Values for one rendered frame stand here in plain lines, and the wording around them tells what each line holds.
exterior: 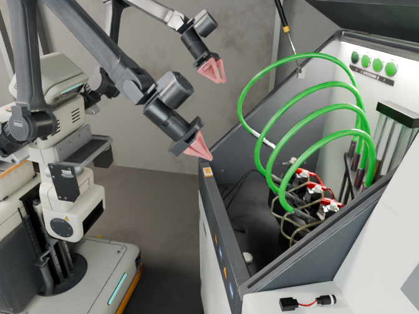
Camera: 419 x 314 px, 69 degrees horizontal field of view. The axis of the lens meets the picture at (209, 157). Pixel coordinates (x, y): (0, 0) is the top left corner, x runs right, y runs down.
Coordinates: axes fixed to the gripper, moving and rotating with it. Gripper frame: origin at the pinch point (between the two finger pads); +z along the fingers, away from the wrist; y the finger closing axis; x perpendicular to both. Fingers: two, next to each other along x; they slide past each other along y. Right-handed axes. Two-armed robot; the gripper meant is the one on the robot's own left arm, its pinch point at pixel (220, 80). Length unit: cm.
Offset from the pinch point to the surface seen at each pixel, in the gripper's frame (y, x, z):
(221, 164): 18.0, 26.7, 23.0
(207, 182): 0.8, 27.2, 25.7
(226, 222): -17.3, 19.9, 38.7
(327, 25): 146, -42, -13
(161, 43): 126, 60, -84
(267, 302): -42, 8, 54
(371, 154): -22, -25, 41
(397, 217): -36, -23, 51
